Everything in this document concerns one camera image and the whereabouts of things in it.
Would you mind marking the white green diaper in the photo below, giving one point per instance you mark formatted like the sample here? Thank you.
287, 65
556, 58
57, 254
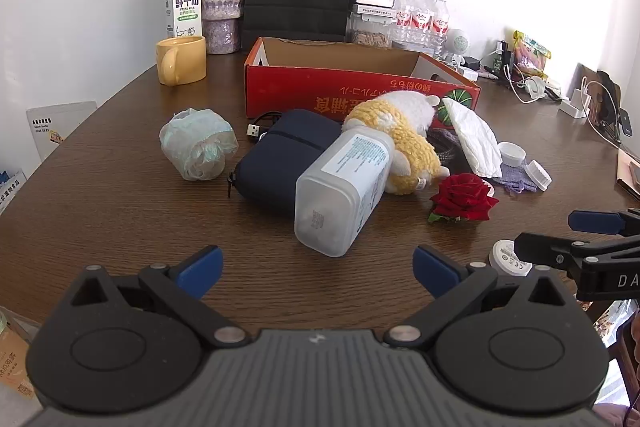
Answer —
195, 142

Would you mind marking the white printed card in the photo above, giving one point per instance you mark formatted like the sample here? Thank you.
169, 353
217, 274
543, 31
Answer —
60, 127

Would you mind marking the white robot-shaped speaker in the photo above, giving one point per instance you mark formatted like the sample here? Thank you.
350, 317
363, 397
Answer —
459, 41

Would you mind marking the purple knitted cloth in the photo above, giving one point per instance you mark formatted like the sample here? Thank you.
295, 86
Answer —
515, 181

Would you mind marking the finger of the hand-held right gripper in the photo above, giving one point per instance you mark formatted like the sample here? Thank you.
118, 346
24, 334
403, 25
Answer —
545, 249
592, 221

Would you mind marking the white flat box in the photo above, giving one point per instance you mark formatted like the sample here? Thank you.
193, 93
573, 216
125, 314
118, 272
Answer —
372, 11

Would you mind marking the white pad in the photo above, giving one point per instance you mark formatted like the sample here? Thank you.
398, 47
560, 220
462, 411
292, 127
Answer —
475, 137

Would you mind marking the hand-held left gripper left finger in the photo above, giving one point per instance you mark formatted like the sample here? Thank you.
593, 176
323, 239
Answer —
202, 269

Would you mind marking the white charging dock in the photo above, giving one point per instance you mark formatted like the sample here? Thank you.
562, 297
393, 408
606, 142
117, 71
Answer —
574, 107

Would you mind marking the white green milk carton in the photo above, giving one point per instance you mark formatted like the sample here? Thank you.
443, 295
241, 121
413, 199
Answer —
182, 7

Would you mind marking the white ribbed lid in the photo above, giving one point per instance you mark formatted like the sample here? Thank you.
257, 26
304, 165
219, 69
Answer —
537, 175

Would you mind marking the clear water bottle red label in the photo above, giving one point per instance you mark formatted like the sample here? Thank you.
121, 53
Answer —
439, 27
421, 22
404, 19

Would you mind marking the black power bank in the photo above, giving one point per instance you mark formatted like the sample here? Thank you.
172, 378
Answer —
505, 57

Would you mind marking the brown phone stand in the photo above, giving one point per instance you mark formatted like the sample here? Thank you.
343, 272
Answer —
600, 92

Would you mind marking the yellow pink snack packet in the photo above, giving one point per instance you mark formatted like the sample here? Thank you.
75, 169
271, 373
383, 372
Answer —
532, 54

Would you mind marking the brown printed carton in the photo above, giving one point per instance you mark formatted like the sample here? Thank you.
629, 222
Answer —
15, 357

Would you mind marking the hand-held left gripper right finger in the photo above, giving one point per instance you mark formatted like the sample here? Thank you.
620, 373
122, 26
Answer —
435, 272

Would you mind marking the white screw cap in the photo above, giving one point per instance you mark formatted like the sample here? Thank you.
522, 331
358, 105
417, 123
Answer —
511, 153

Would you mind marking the yellow white plush toy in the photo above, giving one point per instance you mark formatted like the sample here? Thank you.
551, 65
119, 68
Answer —
410, 147

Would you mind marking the red rose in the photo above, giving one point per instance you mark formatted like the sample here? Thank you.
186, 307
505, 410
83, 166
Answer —
462, 197

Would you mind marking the translucent plastic bottle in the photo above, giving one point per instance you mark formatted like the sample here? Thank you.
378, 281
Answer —
340, 187

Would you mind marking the navy zip pouch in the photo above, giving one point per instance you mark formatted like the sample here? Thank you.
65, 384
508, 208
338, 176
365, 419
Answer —
280, 162

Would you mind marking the blue white packet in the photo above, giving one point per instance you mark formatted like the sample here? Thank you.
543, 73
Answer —
10, 189

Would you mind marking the red cardboard box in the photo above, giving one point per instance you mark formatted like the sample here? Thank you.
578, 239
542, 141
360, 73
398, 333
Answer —
300, 92

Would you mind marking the white round plastic device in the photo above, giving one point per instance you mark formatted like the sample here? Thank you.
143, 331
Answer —
505, 257

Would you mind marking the brown notebook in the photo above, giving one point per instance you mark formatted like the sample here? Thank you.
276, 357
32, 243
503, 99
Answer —
630, 172

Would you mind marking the yellow mug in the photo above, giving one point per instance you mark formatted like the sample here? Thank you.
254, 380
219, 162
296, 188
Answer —
187, 59

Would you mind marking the clear seed container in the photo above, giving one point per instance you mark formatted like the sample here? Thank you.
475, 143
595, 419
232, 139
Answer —
370, 37

